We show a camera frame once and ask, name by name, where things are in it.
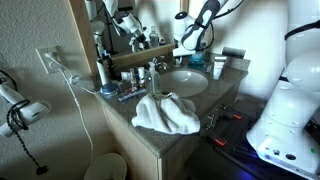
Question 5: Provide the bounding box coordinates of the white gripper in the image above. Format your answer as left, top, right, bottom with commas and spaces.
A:
172, 45, 196, 68

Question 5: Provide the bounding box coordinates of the teal mug cup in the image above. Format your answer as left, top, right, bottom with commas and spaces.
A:
188, 50, 205, 67

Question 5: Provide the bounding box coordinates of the white oval sink basin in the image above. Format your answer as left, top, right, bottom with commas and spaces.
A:
159, 69, 210, 99

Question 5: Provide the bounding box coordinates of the chrome faucet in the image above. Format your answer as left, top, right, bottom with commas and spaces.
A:
151, 56, 170, 71

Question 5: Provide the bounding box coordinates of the clear pump soap bottle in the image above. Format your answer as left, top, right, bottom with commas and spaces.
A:
145, 61, 162, 97

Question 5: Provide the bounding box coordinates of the wood framed mirror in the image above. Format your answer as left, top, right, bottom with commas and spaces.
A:
69, 0, 190, 76

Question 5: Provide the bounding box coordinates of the white lotion tube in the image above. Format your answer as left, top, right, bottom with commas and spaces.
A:
212, 55, 228, 81

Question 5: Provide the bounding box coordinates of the white crumpled towel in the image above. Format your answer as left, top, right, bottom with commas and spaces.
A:
130, 92, 201, 135

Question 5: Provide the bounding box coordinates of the grey rolled washcloth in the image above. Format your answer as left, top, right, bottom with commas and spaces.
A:
222, 46, 247, 60

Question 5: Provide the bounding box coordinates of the blue toothpaste tube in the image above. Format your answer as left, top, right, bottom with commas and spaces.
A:
117, 87, 148, 104

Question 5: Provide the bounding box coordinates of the blue toothbrush charging base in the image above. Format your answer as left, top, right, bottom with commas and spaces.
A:
100, 82, 120, 98

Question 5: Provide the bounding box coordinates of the white electric toothbrush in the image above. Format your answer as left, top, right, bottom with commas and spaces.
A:
96, 59, 110, 86

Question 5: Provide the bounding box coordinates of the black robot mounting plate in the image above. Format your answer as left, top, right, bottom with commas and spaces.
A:
184, 99, 320, 180

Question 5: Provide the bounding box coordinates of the beige vanity cabinet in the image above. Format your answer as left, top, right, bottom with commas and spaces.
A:
94, 54, 252, 180

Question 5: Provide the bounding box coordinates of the white round trash bin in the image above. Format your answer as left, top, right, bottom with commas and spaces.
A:
83, 152, 128, 180

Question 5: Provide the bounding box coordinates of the black clamp orange handle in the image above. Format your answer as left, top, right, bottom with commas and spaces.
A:
203, 127, 229, 148
217, 104, 244, 122

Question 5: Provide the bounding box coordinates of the white charger cable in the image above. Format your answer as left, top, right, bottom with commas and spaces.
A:
44, 52, 101, 164

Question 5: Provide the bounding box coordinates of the white wall outlet plate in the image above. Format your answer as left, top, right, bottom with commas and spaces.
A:
35, 45, 65, 75

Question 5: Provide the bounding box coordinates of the white wall hair dryer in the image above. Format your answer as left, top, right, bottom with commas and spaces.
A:
0, 83, 52, 138

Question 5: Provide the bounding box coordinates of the black coiled dryer cord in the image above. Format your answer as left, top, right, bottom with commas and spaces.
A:
5, 99, 50, 177

